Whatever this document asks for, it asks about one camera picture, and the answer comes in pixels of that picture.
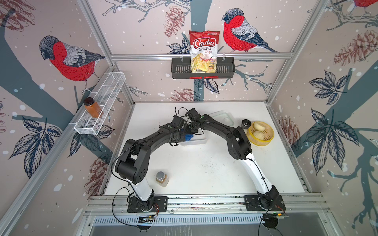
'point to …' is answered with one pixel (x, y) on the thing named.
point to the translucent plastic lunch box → (199, 139)
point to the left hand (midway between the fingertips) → (183, 135)
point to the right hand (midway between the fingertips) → (183, 131)
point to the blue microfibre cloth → (188, 137)
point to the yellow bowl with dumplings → (260, 133)
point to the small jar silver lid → (160, 176)
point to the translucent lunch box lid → (223, 117)
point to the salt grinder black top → (245, 124)
